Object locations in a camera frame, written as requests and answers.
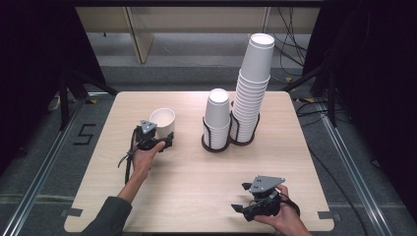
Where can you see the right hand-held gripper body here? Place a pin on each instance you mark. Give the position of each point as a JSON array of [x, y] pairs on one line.
[[265, 183]]

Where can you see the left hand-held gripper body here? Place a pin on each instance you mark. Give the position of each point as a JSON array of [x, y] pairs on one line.
[[148, 128]]

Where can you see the short stack of white cups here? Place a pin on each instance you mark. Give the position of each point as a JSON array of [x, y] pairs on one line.
[[216, 111]]

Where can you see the tall stack of white cups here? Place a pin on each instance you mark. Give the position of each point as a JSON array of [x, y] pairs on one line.
[[246, 114]]

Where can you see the person's left hand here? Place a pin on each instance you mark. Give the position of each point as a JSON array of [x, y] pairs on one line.
[[142, 160]]

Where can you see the person's right hand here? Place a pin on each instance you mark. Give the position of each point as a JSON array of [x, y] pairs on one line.
[[290, 223]]

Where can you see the grey tape strip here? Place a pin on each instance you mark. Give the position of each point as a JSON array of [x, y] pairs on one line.
[[72, 212], [327, 215]]

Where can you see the beige wooden furniture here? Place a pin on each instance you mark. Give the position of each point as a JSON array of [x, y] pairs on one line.
[[141, 42]]

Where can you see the black metal stand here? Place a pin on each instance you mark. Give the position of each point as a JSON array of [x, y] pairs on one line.
[[64, 98], [331, 98]]

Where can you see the dark grey sleeve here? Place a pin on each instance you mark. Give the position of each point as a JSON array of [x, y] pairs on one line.
[[108, 218]]

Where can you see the dark curtain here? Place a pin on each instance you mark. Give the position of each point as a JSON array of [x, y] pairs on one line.
[[377, 82], [29, 65]]

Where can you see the aluminium floor rail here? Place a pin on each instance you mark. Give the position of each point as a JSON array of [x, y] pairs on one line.
[[39, 183], [357, 177]]

